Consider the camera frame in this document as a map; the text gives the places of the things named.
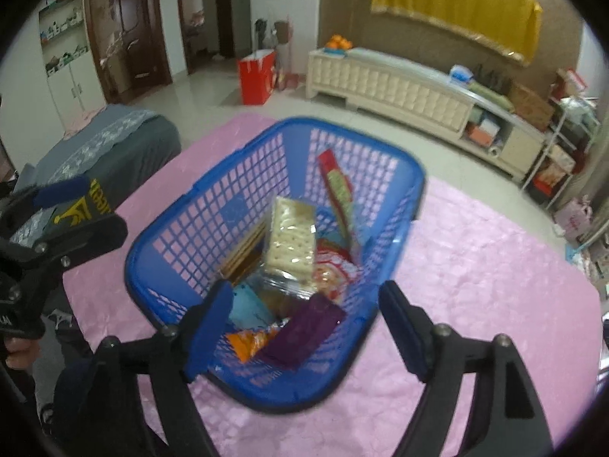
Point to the blue plastic basket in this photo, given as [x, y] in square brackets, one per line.
[176, 260]

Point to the purple snack packet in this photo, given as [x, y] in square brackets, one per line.
[303, 334]

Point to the plate of oranges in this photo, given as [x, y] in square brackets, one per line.
[338, 45]

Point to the cream tv cabinet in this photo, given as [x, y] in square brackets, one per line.
[428, 100]

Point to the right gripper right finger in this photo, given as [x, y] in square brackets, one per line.
[506, 417]

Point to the yellow wall cloth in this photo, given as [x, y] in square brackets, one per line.
[511, 28]

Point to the red green snack packet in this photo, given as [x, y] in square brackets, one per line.
[341, 196]

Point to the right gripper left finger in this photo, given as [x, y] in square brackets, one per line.
[133, 398]

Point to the green cracker packet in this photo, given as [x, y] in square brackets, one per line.
[245, 256]

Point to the blue cartoon snack bag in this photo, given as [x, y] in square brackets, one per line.
[253, 324]

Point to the person's left hand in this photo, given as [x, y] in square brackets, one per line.
[21, 353]

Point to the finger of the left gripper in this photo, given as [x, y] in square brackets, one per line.
[65, 249]
[26, 203]

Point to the brown cardboard box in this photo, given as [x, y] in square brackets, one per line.
[531, 107]

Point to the pink tablecloth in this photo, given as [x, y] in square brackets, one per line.
[464, 263]

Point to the blue tissue pack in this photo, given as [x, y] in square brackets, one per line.
[460, 74]

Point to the grey chair with lace cover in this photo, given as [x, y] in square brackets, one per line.
[119, 149]

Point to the green folded cloth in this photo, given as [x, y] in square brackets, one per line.
[498, 99]

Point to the white wall shelf cabinet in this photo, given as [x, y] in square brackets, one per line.
[69, 65]

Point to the pink shopping bag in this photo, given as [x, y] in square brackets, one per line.
[574, 218]

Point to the white metal shelf rack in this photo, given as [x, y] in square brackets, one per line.
[571, 133]

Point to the orange red snack packet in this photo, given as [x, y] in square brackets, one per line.
[334, 271]

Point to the dark wooden door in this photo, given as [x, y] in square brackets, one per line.
[143, 43]

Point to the red paper bag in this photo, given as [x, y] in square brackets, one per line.
[256, 77]

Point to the clear soda cracker packet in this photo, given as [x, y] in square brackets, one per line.
[289, 255]

